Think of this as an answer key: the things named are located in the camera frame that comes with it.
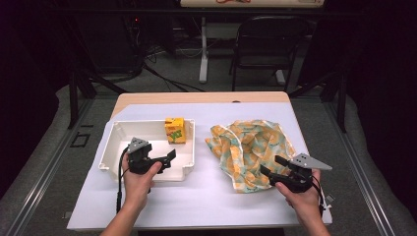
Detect aluminium rail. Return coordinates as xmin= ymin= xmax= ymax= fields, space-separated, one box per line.
xmin=5 ymin=97 xmax=96 ymax=236
xmin=324 ymin=97 xmax=396 ymax=236

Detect light wooden background desk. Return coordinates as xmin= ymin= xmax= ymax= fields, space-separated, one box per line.
xmin=179 ymin=0 xmax=327 ymax=9

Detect dark equipment with red light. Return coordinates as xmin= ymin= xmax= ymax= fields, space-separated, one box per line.
xmin=80 ymin=13 xmax=147 ymax=76

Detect yellow juice carton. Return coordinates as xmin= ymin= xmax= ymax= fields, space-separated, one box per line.
xmin=163 ymin=117 xmax=188 ymax=146

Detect black floor cables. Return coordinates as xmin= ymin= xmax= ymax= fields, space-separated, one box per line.
xmin=140 ymin=48 xmax=207 ymax=93

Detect white table sheet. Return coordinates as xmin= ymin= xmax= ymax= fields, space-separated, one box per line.
xmin=66 ymin=101 xmax=333 ymax=231

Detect black metal stand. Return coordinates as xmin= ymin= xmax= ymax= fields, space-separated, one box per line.
xmin=66 ymin=63 xmax=130 ymax=131
xmin=288 ymin=69 xmax=349 ymax=134

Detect white plastic box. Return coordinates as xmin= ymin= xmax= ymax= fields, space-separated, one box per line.
xmin=98 ymin=118 xmax=197 ymax=183

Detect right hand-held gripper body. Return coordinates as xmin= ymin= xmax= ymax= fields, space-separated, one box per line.
xmin=269 ymin=152 xmax=333 ymax=194

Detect person's right hand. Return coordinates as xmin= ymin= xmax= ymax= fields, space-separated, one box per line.
xmin=274 ymin=168 xmax=323 ymax=219

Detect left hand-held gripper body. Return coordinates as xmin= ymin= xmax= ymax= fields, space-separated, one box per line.
xmin=126 ymin=137 xmax=172 ymax=175

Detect person's left hand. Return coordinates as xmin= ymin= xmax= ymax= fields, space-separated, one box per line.
xmin=121 ymin=160 xmax=164 ymax=209

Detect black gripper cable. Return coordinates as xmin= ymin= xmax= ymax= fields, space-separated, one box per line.
xmin=311 ymin=176 xmax=329 ymax=218
xmin=115 ymin=147 xmax=130 ymax=214

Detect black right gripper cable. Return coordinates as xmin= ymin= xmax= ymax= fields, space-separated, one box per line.
xmin=311 ymin=176 xmax=329 ymax=218

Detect orange-patterned teal cloth bag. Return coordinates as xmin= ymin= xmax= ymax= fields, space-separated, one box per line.
xmin=205 ymin=119 xmax=298 ymax=195

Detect white desk leg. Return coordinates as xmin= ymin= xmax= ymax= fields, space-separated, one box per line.
xmin=198 ymin=16 xmax=210 ymax=85
xmin=274 ymin=69 xmax=287 ymax=88

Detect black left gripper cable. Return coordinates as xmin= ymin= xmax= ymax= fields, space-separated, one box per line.
xmin=115 ymin=147 xmax=130 ymax=214

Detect black folding chair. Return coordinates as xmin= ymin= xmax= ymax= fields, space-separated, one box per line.
xmin=228 ymin=15 xmax=312 ymax=93

